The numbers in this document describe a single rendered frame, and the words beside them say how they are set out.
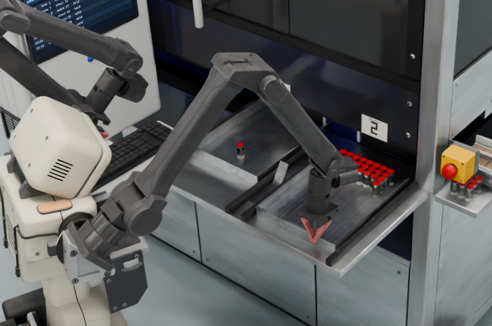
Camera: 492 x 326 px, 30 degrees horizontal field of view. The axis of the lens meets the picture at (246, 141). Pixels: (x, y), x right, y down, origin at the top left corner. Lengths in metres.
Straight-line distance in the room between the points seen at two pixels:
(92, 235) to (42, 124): 0.27
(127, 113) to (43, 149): 1.02
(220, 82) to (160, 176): 0.23
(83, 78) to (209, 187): 0.53
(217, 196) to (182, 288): 1.07
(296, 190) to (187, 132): 0.73
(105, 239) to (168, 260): 1.76
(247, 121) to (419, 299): 0.75
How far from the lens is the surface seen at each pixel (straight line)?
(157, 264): 3.69
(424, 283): 2.77
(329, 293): 3.09
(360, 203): 2.50
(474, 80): 2.52
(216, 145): 2.75
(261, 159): 2.67
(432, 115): 2.41
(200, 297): 3.52
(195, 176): 2.63
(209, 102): 1.86
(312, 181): 2.24
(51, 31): 2.12
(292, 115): 2.02
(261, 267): 3.26
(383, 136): 2.54
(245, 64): 1.87
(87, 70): 2.82
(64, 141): 1.97
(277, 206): 2.50
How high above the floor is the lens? 2.45
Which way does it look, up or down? 35 degrees down
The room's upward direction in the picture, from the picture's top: 4 degrees counter-clockwise
